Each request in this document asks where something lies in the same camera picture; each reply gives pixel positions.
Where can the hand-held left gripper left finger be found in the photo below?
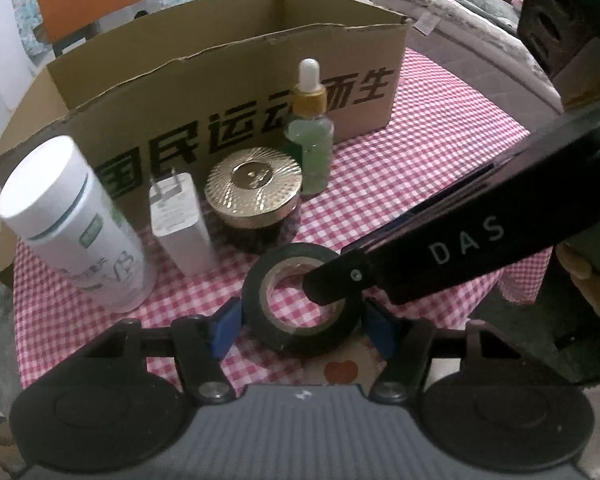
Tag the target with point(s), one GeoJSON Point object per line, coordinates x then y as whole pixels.
{"type": "Point", "coordinates": [225, 327]}

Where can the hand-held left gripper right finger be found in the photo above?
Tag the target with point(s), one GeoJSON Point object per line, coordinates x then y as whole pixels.
{"type": "Point", "coordinates": [380, 330]}

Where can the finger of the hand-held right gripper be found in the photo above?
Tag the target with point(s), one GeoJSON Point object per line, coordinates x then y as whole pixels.
{"type": "Point", "coordinates": [335, 282]}

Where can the black tape roll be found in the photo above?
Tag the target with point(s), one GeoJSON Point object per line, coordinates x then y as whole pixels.
{"type": "Point", "coordinates": [255, 305]}

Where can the white charger plug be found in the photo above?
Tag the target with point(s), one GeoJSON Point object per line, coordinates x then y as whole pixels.
{"type": "Point", "coordinates": [180, 230]}

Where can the gold-lidded dark jar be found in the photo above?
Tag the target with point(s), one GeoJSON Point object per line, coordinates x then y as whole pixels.
{"type": "Point", "coordinates": [252, 185]}

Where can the green dropper bottle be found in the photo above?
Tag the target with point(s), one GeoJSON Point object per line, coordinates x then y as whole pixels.
{"type": "Point", "coordinates": [310, 145]}

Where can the white supplement bottle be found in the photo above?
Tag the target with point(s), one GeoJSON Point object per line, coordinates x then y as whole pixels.
{"type": "Point", "coordinates": [80, 230]}

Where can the brown cardboard box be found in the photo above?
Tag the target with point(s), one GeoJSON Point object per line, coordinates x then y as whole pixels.
{"type": "Point", "coordinates": [180, 90]}

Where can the pink checked tablecloth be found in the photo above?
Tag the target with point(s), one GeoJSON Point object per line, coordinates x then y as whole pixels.
{"type": "Point", "coordinates": [430, 125]}

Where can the grey-brown padded sofa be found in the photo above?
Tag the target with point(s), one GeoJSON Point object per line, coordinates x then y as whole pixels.
{"type": "Point", "coordinates": [460, 85]}

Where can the white fleece blanket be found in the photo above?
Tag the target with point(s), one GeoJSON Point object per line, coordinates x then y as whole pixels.
{"type": "Point", "coordinates": [460, 35]}

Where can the dark green cloth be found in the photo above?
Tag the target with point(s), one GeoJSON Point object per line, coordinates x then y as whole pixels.
{"type": "Point", "coordinates": [472, 2]}

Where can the appliance carton with orange flap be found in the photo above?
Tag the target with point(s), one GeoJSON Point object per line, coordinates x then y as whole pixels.
{"type": "Point", "coordinates": [95, 0]}

